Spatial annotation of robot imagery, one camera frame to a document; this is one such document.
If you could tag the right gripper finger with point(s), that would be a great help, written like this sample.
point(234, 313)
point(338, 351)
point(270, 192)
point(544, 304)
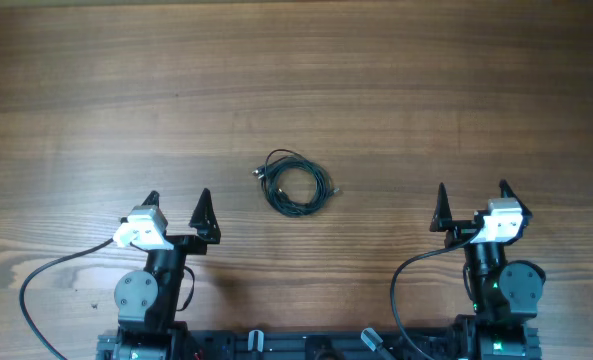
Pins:
point(442, 218)
point(507, 192)

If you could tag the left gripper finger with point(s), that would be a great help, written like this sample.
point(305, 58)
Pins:
point(204, 221)
point(153, 199)

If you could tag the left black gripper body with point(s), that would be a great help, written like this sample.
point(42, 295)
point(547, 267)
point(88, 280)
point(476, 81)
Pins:
point(189, 246)

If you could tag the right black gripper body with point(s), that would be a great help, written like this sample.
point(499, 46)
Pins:
point(467, 226)

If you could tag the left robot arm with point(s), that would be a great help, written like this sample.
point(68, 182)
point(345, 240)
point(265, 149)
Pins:
point(147, 299)

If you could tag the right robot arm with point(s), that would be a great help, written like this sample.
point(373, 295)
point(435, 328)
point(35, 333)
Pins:
point(504, 294)

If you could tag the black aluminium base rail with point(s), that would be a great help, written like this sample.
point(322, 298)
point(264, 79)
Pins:
point(414, 343)

